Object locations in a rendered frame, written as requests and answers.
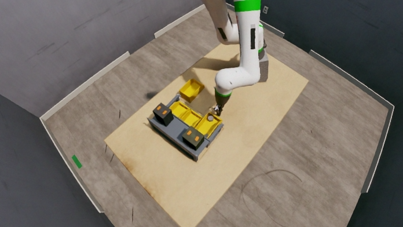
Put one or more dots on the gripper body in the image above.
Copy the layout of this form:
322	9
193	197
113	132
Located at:
219	103

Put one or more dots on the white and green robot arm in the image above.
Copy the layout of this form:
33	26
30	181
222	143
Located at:
248	32

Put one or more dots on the yellow bin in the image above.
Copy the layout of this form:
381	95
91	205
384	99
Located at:
206	127
192	118
191	89
179	109

